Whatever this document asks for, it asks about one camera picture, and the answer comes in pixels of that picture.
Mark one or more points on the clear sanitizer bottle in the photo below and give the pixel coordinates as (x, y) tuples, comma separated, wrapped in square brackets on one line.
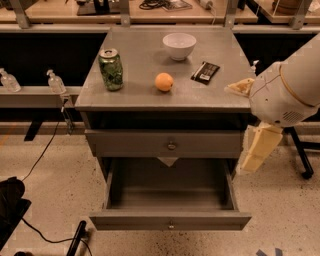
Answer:
[(9, 81), (55, 83)]

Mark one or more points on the white ceramic bowl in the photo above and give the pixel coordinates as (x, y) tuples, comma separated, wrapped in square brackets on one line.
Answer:
[(179, 45)]

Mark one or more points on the clear sanitizer bottle far left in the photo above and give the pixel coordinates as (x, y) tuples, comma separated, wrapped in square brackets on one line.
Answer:
[(9, 81)]

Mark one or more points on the grey wooden drawer cabinet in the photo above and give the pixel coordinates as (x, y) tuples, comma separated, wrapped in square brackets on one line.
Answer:
[(189, 105)]

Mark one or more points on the black stand base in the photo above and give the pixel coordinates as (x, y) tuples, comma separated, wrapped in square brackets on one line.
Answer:
[(98, 7)]

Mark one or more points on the green soda can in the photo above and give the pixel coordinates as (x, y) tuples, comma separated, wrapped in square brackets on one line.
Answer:
[(111, 69)]

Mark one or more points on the clear pump bottle right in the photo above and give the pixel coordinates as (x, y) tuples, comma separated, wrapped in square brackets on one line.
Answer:
[(254, 66)]

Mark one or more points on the black snack packet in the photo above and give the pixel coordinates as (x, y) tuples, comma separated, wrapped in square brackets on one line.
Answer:
[(205, 72)]

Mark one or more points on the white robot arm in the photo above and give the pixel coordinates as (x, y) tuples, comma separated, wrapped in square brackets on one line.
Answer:
[(307, 54)]

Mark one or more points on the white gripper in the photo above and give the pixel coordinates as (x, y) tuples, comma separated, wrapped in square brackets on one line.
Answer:
[(275, 98)]

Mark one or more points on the orange fruit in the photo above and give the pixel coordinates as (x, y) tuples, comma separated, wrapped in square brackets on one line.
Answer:
[(164, 82)]

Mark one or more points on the grey top drawer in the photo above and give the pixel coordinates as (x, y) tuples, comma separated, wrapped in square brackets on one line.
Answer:
[(161, 143)]

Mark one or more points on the black table leg right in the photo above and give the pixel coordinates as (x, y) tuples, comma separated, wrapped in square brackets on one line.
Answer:
[(301, 146)]

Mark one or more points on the black object lower left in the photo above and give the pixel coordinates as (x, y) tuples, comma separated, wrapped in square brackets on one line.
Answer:
[(12, 207)]

